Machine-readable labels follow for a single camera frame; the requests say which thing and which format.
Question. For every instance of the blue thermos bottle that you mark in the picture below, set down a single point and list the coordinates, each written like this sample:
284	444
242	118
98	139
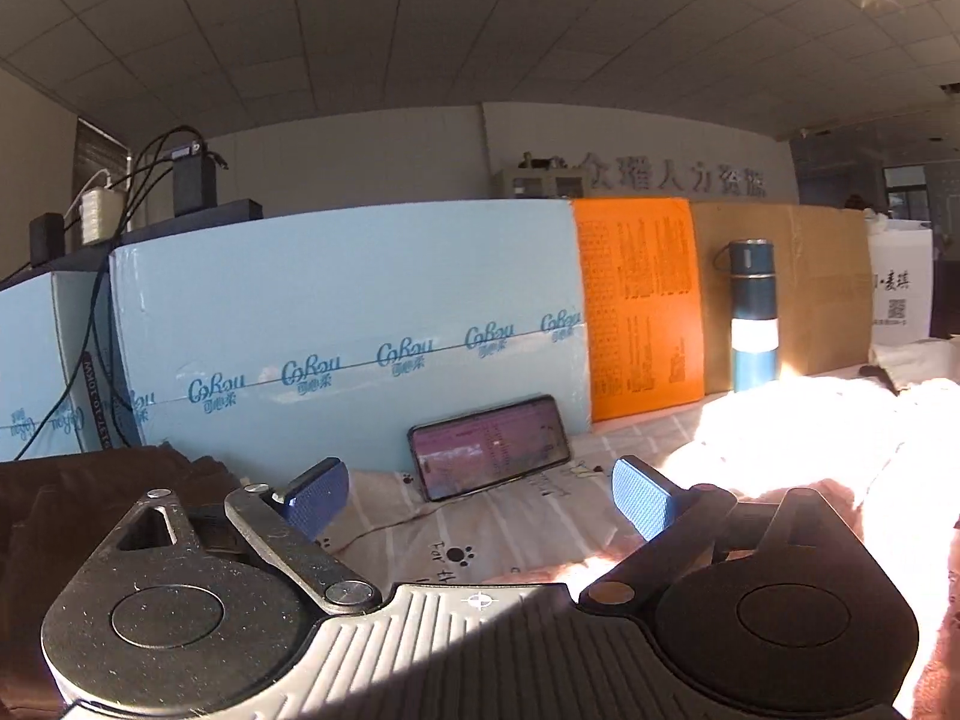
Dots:
752	285

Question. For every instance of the small light blue cardboard box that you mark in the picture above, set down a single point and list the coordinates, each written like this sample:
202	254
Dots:
37	360

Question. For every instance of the flat black device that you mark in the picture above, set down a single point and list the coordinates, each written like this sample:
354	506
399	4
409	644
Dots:
202	216

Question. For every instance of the brown cardboard box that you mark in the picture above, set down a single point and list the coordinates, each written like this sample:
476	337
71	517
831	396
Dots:
817	300

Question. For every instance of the large light blue cardboard box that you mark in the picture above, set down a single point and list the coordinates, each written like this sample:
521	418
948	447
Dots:
345	292

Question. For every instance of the grey cabinet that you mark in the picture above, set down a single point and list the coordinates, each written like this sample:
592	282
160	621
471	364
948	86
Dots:
536	180

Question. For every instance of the white cloth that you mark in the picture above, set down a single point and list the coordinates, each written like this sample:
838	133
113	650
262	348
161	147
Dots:
926	364

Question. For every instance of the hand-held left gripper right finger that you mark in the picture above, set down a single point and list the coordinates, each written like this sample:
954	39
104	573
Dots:
641	501

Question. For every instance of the white power adapter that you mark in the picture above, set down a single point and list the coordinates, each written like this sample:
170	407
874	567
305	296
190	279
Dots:
101	214

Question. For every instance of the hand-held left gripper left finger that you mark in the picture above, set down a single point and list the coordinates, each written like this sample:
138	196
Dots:
319	501

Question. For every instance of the orange printed box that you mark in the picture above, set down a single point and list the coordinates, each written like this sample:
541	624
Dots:
637	300

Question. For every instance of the wall lettering sign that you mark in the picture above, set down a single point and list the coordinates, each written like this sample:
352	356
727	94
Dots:
675	178

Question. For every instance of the smartphone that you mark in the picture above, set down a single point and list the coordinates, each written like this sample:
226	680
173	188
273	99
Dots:
491	446

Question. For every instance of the large black power adapter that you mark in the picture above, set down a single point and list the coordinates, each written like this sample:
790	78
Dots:
195	184

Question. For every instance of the printed white bed sheet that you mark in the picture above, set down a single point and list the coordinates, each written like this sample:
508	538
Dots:
487	532

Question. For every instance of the small black power adapter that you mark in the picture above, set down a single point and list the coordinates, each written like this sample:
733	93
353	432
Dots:
46	238

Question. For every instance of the dark brown garment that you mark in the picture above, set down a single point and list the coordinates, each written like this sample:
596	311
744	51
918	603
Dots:
67	495

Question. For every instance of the white paper bag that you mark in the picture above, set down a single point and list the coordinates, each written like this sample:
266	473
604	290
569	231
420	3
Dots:
900	277

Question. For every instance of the pink fuzzy garment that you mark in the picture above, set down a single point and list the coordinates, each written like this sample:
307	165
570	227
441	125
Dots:
825	450

